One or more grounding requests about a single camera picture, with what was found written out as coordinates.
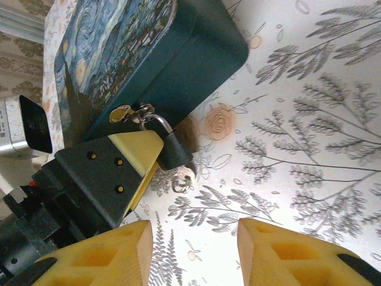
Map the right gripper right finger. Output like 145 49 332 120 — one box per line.
238 217 381 286

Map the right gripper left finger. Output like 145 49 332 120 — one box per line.
5 220 154 286

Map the silver key with ring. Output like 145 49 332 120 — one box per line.
171 166 197 194

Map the black padlock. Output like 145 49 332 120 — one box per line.
139 114 194 172

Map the starry night tin box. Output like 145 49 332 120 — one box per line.
53 0 249 142

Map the floral table cover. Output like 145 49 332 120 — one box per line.
41 0 381 286

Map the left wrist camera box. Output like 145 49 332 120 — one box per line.
0 94 54 157

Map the aluminium frame post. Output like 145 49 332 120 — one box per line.
0 5 45 42

